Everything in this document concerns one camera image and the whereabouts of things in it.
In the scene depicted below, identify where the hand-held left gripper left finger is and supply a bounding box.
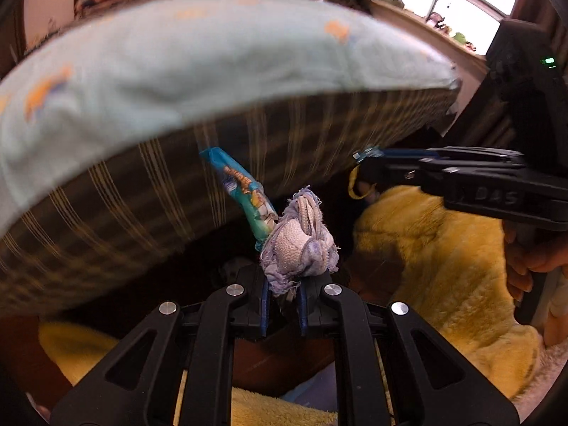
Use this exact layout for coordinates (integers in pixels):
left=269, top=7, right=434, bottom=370
left=49, top=268, right=271, bottom=426

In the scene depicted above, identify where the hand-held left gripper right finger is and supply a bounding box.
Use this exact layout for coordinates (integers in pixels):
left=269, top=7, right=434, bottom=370
left=297, top=274, right=520, bottom=426

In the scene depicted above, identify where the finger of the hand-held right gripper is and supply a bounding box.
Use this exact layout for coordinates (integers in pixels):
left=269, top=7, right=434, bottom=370
left=355, top=159, right=450, bottom=199
left=375, top=146, right=526, bottom=165

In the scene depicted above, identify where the clear blue plastic wrapper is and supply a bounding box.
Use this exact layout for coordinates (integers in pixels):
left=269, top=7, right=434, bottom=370
left=353, top=146, right=383, bottom=163

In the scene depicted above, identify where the yellow elastic ring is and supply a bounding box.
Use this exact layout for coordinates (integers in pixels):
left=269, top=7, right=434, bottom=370
left=347, top=166, right=378, bottom=200

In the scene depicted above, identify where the dark brown bin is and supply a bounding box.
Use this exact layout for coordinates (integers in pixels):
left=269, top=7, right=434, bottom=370
left=232, top=336, right=339, bottom=399

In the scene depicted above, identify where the frayed blue grey cloth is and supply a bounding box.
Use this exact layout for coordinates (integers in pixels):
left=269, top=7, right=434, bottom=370
left=260, top=187, right=340, bottom=299

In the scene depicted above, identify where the blue printed snack wrapper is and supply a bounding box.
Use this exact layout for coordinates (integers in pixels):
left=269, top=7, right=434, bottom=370
left=200, top=147, right=280, bottom=250

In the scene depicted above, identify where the person's right hand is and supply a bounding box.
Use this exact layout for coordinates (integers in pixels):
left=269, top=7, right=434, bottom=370
left=503, top=227, right=568, bottom=347

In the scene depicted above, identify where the light blue plastic bag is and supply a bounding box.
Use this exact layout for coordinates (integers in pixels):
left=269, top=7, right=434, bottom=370
left=283, top=372, right=339, bottom=414

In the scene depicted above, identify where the yellow fluffy blanket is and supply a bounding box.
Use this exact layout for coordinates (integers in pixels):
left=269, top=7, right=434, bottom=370
left=38, top=184, right=545, bottom=426

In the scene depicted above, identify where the dark striped bedsheet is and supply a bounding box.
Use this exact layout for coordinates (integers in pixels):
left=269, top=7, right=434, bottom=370
left=0, top=84, right=460, bottom=321

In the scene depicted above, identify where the bed mattress with blue sheet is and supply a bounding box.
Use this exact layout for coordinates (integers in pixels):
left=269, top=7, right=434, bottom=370
left=0, top=0, right=462, bottom=237

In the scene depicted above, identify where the white fluffy rug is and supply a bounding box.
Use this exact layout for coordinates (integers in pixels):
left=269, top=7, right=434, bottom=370
left=512, top=333, right=566, bottom=410

